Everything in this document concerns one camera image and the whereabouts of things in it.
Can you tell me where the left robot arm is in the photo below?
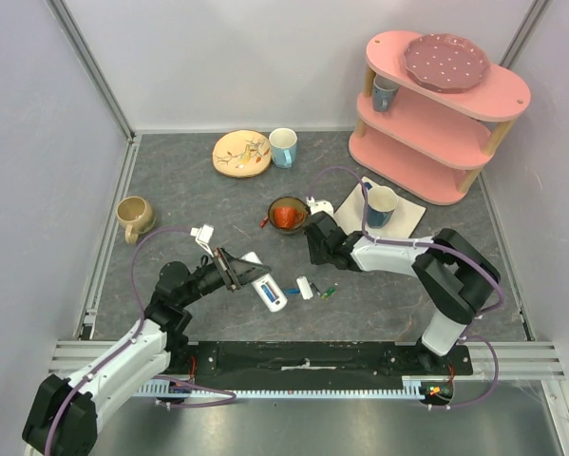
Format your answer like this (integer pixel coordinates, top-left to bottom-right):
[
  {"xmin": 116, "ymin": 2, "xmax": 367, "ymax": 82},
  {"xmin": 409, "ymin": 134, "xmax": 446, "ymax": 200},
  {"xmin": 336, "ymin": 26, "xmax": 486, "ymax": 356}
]
[{"xmin": 22, "ymin": 248, "xmax": 271, "ymax": 455}]

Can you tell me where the pink three-tier shelf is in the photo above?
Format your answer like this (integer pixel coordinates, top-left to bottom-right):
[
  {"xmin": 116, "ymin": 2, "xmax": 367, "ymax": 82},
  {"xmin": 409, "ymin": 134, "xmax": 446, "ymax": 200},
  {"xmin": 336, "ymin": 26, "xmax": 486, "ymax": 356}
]
[{"xmin": 349, "ymin": 30, "xmax": 531, "ymax": 205}]

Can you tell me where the mauve polka dot plate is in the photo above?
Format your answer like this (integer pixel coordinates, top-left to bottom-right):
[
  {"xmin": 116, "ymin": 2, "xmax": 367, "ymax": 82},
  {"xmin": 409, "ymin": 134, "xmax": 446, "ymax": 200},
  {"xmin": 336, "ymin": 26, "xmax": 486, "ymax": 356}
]
[{"xmin": 403, "ymin": 33, "xmax": 491, "ymax": 94}]

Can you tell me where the slotted cable duct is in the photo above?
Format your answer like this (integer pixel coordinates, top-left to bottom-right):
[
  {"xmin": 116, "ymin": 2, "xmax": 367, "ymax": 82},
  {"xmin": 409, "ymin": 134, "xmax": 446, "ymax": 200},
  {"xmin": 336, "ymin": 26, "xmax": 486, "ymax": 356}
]
[{"xmin": 133, "ymin": 378, "xmax": 426, "ymax": 400}]

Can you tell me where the green battery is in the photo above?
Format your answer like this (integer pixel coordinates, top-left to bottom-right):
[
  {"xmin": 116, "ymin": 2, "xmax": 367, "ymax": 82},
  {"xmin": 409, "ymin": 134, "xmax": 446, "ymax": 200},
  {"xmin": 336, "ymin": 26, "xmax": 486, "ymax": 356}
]
[{"xmin": 320, "ymin": 287, "xmax": 335, "ymax": 299}]

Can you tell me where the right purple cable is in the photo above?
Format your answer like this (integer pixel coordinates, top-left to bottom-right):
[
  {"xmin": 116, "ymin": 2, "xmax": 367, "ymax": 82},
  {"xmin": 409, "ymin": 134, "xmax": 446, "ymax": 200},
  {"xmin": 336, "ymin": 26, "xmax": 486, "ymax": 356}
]
[{"xmin": 312, "ymin": 166, "xmax": 506, "ymax": 410}]

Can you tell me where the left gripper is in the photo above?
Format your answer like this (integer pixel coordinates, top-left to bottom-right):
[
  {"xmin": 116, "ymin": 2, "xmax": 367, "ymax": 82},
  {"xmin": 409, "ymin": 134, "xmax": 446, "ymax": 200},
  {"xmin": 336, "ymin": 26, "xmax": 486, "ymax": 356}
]
[{"xmin": 180, "ymin": 245, "xmax": 270, "ymax": 307}]

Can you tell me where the purple cable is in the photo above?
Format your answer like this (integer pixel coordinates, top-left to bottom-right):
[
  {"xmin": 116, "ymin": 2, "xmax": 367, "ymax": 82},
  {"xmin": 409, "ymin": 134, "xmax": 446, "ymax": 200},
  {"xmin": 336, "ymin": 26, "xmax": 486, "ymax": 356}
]
[
  {"xmin": 312, "ymin": 166, "xmax": 506, "ymax": 410},
  {"xmin": 41, "ymin": 226, "xmax": 237, "ymax": 455}
]

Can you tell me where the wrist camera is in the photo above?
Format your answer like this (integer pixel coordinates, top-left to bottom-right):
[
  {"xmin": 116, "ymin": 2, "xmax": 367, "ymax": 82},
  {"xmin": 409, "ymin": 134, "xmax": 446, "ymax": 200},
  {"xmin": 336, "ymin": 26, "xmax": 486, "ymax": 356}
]
[
  {"xmin": 190, "ymin": 224, "xmax": 214, "ymax": 257},
  {"xmin": 306, "ymin": 197, "xmax": 334, "ymax": 217}
]

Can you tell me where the beige ceramic mug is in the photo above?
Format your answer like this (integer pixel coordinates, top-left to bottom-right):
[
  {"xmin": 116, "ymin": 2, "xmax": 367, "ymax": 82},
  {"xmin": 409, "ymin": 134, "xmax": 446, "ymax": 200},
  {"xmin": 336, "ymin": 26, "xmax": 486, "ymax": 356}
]
[{"xmin": 116, "ymin": 196, "xmax": 156, "ymax": 244}]

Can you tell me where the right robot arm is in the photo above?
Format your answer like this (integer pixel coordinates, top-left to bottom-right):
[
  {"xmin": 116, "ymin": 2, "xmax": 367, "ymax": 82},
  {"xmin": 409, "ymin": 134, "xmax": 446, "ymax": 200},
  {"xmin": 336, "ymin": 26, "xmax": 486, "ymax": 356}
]
[{"xmin": 304, "ymin": 212, "xmax": 504, "ymax": 374}]

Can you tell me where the brown patterned bowl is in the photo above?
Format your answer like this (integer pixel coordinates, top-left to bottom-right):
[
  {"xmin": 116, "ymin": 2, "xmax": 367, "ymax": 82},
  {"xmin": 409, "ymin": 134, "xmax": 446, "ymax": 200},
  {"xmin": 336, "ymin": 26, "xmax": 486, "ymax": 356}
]
[{"xmin": 267, "ymin": 196, "xmax": 309, "ymax": 234}]

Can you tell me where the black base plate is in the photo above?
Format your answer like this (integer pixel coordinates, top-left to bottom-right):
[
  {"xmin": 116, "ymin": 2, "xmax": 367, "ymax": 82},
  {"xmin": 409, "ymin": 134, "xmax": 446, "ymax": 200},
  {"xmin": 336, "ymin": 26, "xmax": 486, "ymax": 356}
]
[{"xmin": 165, "ymin": 341, "xmax": 473, "ymax": 389}]

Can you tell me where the light blue mug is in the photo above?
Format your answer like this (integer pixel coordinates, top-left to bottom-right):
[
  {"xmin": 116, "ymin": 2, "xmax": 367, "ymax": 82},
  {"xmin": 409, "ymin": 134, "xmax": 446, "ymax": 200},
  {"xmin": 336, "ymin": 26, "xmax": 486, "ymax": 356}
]
[{"xmin": 269, "ymin": 127, "xmax": 298, "ymax": 169}]

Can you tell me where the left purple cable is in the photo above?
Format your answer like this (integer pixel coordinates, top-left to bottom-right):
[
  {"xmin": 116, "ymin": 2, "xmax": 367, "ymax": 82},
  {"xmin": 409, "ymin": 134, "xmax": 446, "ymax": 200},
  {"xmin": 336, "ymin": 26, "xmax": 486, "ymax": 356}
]
[{"xmin": 41, "ymin": 226, "xmax": 237, "ymax": 455}]

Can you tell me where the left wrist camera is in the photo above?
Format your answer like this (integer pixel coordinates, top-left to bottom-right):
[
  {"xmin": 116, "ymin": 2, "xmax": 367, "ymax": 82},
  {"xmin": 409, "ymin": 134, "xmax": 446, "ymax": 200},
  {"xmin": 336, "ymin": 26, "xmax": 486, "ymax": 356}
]
[{"xmin": 190, "ymin": 224, "xmax": 214, "ymax": 257}]

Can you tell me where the yellow floral plate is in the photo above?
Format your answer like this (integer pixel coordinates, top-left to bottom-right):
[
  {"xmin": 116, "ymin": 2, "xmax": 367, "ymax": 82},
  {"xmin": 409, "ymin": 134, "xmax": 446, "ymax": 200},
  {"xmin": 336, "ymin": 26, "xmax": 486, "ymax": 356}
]
[{"xmin": 212, "ymin": 130, "xmax": 272, "ymax": 179}]

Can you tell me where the white remote control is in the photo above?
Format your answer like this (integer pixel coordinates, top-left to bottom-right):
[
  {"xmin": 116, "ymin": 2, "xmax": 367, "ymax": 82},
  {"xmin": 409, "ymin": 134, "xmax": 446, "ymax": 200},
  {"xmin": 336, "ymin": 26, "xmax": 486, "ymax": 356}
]
[{"xmin": 252, "ymin": 273, "xmax": 288, "ymax": 313}]

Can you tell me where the orange cup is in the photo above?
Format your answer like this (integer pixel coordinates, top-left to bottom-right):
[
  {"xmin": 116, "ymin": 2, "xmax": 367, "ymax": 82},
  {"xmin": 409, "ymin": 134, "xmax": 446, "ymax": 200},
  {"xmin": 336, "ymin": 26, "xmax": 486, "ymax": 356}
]
[{"xmin": 272, "ymin": 206, "xmax": 306, "ymax": 231}]

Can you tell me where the black battery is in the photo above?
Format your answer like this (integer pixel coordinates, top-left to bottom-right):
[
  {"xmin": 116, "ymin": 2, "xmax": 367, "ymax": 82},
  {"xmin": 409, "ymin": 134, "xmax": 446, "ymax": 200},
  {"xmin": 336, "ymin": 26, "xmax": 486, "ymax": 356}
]
[{"xmin": 310, "ymin": 282, "xmax": 321, "ymax": 295}]

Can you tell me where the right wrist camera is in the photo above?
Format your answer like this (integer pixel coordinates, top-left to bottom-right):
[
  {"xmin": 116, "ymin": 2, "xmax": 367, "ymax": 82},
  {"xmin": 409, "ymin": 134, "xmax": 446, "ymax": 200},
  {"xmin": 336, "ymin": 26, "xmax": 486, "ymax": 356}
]
[{"xmin": 306, "ymin": 197, "xmax": 334, "ymax": 217}]

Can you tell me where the dark blue mug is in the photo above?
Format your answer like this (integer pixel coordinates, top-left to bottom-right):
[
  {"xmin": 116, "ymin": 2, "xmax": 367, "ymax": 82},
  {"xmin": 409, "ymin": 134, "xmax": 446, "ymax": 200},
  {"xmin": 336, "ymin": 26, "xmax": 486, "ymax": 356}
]
[{"xmin": 364, "ymin": 181, "xmax": 398, "ymax": 228}]

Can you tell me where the blue mug on shelf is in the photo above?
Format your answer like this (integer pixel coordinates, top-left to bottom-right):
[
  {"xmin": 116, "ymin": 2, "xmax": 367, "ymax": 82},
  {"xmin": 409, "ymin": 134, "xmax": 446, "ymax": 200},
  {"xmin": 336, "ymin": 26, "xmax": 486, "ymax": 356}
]
[{"xmin": 372, "ymin": 75, "xmax": 400, "ymax": 112}]

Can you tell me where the white battery cover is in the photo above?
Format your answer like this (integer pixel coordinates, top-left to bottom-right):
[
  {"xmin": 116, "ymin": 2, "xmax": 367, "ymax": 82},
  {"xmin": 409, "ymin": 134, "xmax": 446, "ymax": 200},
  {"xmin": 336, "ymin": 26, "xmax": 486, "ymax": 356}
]
[{"xmin": 296, "ymin": 275, "xmax": 313, "ymax": 300}]

